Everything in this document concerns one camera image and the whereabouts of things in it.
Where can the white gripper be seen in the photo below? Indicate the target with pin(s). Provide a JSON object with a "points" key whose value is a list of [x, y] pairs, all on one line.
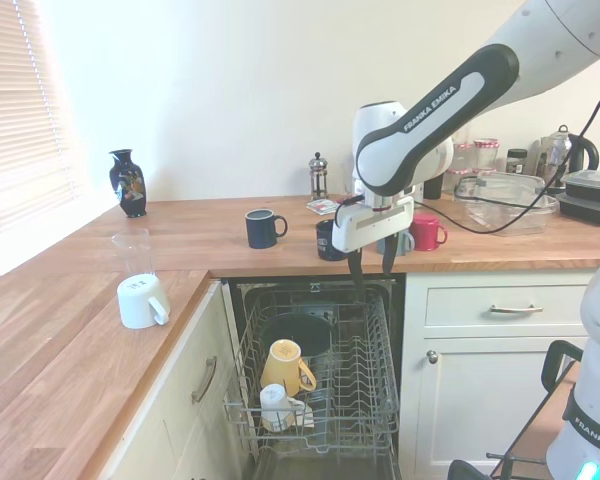
{"points": [[370, 225]]}

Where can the small white octagonal mug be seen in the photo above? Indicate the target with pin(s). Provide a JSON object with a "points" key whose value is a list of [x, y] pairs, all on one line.
{"points": [[272, 405]]}

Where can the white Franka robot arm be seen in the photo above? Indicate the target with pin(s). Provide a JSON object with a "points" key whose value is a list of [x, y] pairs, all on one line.
{"points": [[430, 115]]}

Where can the grey mug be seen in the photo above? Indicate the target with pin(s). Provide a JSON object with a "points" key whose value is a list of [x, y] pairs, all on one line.
{"points": [[405, 243]]}

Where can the black enamel mug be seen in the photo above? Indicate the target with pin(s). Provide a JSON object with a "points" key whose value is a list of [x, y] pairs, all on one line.
{"points": [[325, 242]]}

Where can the red mug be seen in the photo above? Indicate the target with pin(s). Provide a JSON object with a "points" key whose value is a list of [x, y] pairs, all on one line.
{"points": [[425, 232]]}

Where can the dishwasher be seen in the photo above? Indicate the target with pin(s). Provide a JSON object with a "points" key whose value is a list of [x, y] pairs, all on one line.
{"points": [[280, 292]]}

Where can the navy blue ceramic mug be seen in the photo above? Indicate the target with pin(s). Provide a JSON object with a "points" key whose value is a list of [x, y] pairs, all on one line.
{"points": [[260, 230]]}

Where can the yellow mug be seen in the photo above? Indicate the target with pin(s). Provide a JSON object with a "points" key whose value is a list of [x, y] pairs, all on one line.
{"points": [[280, 370]]}

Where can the large white mug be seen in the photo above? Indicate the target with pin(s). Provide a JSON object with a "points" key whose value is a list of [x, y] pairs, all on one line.
{"points": [[137, 300]]}

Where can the red white sachet packet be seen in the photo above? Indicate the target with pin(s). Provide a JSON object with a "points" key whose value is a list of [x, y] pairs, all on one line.
{"points": [[326, 204], [314, 208]]}

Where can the black shaker bottle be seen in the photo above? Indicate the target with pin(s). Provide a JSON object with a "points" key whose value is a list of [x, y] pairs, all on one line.
{"points": [[433, 186]]}

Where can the white drawer front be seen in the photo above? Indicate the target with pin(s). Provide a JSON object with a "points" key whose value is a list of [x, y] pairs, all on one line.
{"points": [[460, 310]]}

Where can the black plate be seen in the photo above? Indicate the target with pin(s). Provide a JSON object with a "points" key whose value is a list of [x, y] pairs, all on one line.
{"points": [[300, 330]]}

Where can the glass French press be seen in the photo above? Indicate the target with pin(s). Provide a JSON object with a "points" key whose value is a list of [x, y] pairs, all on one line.
{"points": [[318, 175]]}

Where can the round metal knob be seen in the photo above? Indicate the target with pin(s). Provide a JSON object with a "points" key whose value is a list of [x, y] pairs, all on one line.
{"points": [[432, 356]]}

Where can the jar with red checked lid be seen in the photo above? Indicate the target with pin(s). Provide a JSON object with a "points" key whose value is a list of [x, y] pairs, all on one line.
{"points": [[486, 155], [462, 160]]}

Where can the clear plastic container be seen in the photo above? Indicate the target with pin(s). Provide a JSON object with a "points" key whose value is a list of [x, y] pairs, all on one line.
{"points": [[515, 215]]}

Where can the clear lid with black clips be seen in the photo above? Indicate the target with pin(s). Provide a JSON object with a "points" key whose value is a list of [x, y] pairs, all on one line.
{"points": [[500, 182]]}

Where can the dark jar with black lid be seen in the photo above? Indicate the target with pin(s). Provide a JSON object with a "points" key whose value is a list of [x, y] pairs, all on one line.
{"points": [[516, 161]]}

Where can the white cabinet door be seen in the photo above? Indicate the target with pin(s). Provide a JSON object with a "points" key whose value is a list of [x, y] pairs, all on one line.
{"points": [[480, 415]]}

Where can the stainless steel coffee pot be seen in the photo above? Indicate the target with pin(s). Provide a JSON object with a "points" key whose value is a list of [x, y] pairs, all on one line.
{"points": [[552, 150]]}

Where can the black food container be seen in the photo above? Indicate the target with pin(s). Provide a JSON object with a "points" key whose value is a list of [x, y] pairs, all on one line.
{"points": [[590, 207], [592, 182]]}

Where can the clear ribbed glass tumbler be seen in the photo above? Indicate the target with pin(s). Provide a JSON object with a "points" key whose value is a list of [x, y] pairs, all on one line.
{"points": [[132, 250]]}

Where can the white corner cabinet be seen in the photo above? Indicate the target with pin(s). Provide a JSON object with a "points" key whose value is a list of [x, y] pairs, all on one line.
{"points": [[180, 425]]}

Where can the dark blue painted vase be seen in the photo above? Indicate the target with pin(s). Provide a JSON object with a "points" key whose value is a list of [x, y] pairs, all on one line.
{"points": [[128, 185]]}

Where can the wooden venetian blind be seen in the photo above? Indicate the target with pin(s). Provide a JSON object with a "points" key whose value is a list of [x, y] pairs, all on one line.
{"points": [[15, 125]]}

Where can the black camera stand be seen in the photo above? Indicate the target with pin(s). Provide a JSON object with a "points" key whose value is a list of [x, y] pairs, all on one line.
{"points": [[555, 360]]}

